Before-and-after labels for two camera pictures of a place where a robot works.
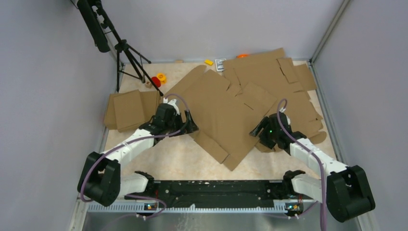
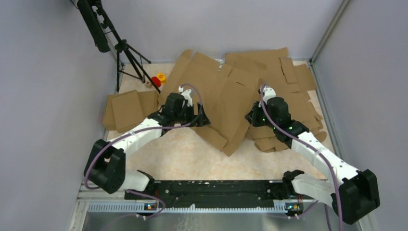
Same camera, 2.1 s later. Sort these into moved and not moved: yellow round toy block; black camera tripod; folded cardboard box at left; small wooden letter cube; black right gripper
Moved: black right gripper
Not moved: folded cardboard box at left; small wooden letter cube; black camera tripod; yellow round toy block
